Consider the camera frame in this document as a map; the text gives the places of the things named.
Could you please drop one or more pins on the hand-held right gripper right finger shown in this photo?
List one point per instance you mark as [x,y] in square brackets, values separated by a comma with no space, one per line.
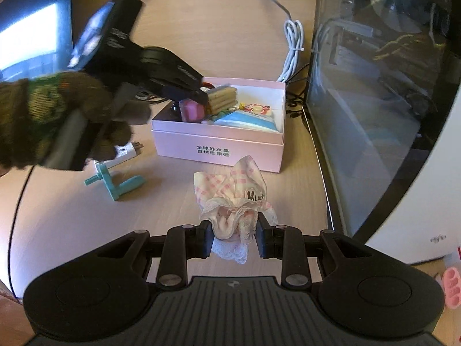
[262,238]

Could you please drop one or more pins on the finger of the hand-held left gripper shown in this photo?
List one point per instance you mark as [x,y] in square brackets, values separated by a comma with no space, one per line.
[220,87]
[191,95]

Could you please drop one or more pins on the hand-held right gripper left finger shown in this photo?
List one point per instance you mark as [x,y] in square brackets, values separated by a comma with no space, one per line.
[207,238]

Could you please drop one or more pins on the pink pig toy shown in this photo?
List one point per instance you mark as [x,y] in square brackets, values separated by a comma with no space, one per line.
[192,111]

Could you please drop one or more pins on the cartoon print tissue packet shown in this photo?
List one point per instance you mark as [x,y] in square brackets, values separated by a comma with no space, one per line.
[257,110]

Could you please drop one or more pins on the pink checked cloth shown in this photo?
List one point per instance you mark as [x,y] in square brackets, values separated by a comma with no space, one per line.
[234,202]

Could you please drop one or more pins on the blue white tissue packet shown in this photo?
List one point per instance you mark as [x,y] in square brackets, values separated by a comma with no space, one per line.
[248,122]

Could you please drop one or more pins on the pink cardboard box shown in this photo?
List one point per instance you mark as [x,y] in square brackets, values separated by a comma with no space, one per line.
[216,151]

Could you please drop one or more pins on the person's left forearm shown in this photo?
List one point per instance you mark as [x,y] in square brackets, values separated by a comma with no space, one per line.
[12,122]

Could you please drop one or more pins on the person's left hand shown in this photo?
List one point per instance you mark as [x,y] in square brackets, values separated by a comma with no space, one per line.
[83,93]

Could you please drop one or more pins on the white usb stick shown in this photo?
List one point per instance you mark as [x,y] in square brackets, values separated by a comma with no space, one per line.
[128,150]

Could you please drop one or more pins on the black computer monitor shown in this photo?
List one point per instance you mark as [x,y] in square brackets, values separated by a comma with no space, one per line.
[32,18]

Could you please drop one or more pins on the teal plastic hook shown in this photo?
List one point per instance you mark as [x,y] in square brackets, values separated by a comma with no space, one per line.
[111,183]

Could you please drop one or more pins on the glass-sided computer case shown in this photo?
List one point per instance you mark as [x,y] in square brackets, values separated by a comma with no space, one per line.
[381,97]

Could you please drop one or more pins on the pink plastic object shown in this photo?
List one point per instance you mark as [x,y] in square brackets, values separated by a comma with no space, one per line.
[452,284]

